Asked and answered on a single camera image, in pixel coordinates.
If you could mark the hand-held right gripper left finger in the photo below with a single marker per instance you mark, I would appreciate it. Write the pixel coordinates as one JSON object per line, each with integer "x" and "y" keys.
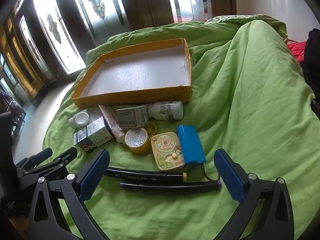
{"x": 93, "y": 175}

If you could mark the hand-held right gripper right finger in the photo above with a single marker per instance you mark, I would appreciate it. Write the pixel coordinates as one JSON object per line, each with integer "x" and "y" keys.
{"x": 228, "y": 177}

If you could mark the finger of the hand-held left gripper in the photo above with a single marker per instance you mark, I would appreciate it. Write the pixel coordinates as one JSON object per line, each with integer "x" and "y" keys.
{"x": 41, "y": 155}
{"x": 63, "y": 157}

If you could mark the white and blue medicine box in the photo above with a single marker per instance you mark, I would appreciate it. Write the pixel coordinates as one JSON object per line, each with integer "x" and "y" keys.
{"x": 93, "y": 136}

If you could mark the white bottle with red label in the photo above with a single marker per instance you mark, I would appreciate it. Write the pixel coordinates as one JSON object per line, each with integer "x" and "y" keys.
{"x": 81, "y": 118}

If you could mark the blue battery pack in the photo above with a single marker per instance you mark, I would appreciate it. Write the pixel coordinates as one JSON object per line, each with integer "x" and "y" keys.
{"x": 191, "y": 143}

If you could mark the black marker with yellow end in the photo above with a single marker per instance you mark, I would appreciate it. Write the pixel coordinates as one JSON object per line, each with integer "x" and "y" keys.
{"x": 145, "y": 173}

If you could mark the floral hand cream tube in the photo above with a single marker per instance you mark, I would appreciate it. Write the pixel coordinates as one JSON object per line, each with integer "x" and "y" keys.
{"x": 111, "y": 123}

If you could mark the yellow round tin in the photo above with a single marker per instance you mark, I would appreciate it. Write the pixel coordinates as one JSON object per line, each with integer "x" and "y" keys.
{"x": 137, "y": 138}

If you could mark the black marker with purple end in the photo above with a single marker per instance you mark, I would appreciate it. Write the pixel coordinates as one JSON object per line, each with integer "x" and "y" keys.
{"x": 170, "y": 186}

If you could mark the yellow toy game console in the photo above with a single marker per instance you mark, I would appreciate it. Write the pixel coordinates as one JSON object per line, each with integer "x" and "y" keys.
{"x": 166, "y": 152}

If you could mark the grey medicine box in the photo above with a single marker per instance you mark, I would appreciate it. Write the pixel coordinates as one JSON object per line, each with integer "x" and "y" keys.
{"x": 131, "y": 117}

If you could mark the white bottle with green print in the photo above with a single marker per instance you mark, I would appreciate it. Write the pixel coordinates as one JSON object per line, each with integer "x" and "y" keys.
{"x": 166, "y": 110}

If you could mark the yellow cardboard box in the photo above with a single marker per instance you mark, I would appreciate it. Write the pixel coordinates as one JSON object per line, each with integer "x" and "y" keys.
{"x": 135, "y": 72}

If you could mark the green blanket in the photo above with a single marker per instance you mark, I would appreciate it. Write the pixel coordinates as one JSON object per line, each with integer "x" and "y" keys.
{"x": 250, "y": 92}

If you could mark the yellow wooden cabinet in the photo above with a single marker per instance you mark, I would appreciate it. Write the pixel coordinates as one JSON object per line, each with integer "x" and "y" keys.
{"x": 17, "y": 62}

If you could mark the black bag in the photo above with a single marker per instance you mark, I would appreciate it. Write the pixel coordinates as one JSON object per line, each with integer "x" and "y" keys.
{"x": 312, "y": 67}

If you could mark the red cloth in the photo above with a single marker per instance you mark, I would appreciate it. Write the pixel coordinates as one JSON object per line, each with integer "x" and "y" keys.
{"x": 297, "y": 50}

